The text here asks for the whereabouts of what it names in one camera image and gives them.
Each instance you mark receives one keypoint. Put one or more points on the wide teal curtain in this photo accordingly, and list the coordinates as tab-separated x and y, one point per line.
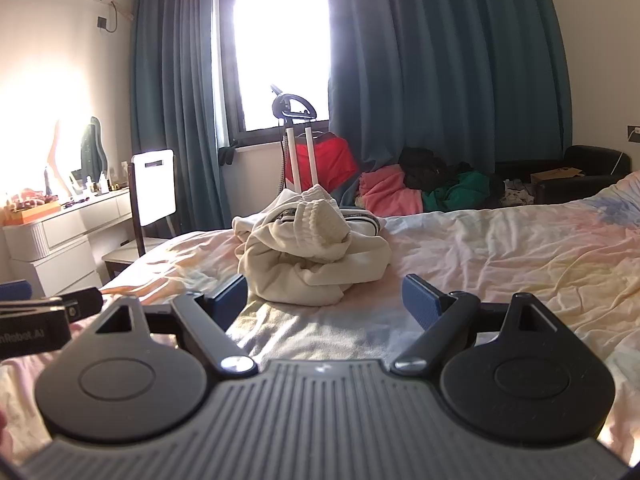
450	60

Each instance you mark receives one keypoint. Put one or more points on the window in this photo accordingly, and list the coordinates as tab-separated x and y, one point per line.
280	50

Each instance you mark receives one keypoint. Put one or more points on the blue cloth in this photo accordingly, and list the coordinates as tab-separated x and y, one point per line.
347	195

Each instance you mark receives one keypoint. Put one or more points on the black sofa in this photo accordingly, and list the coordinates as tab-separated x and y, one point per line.
590	160

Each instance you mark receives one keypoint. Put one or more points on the garment steamer stand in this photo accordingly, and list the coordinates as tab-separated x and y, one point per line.
291	102

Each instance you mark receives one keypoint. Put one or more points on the white dresser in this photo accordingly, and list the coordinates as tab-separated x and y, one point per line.
55	250

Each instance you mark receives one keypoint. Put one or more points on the small black wall box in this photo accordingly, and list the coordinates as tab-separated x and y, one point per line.
102	23

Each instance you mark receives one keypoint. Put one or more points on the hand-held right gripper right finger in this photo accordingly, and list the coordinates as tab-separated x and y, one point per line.
420	304

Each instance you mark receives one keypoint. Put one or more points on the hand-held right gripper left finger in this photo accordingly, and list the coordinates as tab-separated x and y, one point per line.
229	302

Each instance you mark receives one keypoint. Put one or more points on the orange tray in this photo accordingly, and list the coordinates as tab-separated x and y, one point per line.
35	214

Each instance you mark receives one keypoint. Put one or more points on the green cloth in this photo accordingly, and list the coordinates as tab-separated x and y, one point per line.
460	190

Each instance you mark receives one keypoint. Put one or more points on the red cloth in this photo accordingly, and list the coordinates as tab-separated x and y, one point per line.
335	160

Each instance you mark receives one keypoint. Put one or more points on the pastel tie-dye bed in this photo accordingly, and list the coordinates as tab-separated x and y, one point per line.
500	250

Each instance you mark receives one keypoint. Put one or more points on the cardboard box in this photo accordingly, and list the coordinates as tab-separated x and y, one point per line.
555	175

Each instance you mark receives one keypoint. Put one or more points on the wall outlet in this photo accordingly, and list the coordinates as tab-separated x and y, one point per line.
635	133

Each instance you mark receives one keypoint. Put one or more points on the white patterned cloth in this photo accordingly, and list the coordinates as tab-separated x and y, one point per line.
517	194

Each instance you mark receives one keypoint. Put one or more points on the black cloth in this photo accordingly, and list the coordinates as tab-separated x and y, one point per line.
425	170

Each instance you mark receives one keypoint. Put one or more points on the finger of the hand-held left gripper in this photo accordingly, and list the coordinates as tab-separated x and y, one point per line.
17	291
85	304

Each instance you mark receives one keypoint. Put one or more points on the small white bottle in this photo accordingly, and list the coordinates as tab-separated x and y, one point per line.
103	185

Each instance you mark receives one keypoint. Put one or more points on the white chair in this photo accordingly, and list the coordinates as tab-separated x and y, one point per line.
155	190

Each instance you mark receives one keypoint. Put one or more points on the cream sweatshirt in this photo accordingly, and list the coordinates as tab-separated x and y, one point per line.
300	260

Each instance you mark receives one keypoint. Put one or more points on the black curtain holder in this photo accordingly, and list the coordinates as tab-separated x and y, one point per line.
227	154

